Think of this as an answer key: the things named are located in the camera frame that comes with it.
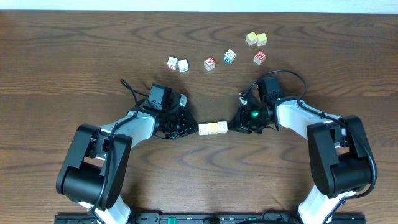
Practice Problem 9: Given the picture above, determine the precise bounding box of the wooden block red A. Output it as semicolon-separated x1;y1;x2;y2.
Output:
204;57;216;71

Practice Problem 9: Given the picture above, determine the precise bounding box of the wooden block red 3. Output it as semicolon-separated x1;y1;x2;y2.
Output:
167;57;178;70

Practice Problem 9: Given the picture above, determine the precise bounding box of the white wooden block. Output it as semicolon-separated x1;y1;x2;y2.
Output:
217;121;228;133
198;123;209;136

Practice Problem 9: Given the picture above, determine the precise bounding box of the wooden block red M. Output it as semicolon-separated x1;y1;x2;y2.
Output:
253;50;267;65

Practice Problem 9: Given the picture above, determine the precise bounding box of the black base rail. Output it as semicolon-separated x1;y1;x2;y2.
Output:
54;212;366;224

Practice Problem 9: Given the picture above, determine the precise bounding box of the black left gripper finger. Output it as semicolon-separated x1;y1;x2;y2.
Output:
185;110;198;128
177;126;198;138

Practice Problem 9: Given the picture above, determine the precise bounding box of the plain wooden block left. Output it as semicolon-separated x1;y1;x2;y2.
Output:
246;32;257;45

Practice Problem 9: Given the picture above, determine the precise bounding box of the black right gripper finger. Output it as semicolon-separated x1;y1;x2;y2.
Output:
228;123;249;133
229;107;246;128

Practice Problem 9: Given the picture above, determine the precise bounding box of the wooden block blue X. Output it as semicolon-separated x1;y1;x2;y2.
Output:
224;49;236;63

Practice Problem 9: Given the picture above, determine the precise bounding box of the yellow-edged wooden block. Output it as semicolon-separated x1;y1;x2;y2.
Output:
256;33;268;47

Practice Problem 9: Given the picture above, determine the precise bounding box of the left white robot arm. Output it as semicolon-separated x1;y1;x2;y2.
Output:
55;107;198;223

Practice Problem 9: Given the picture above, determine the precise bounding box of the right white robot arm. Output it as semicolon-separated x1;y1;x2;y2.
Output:
228;96;377;223

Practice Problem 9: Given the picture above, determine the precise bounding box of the wooden block teal side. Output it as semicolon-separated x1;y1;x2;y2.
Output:
178;59;189;72

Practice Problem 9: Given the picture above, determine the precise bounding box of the yellow wooden block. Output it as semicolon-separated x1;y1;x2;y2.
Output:
208;123;218;135

